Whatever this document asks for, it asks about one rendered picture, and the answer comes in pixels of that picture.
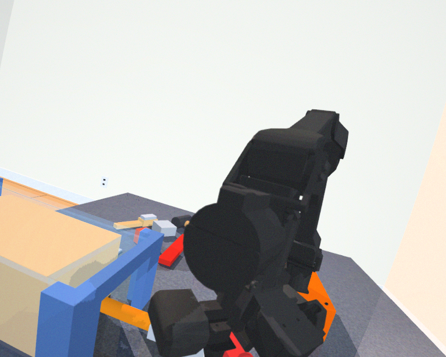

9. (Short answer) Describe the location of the blue rectangular frame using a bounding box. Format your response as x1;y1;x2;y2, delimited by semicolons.
53;231;164;357

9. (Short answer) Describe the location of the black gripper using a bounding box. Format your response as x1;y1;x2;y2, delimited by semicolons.
148;264;307;357

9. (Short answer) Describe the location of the hammer with wooden handle and black head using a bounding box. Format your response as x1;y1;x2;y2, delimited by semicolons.
171;215;191;228

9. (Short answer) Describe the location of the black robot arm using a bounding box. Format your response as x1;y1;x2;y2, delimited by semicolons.
183;109;349;357

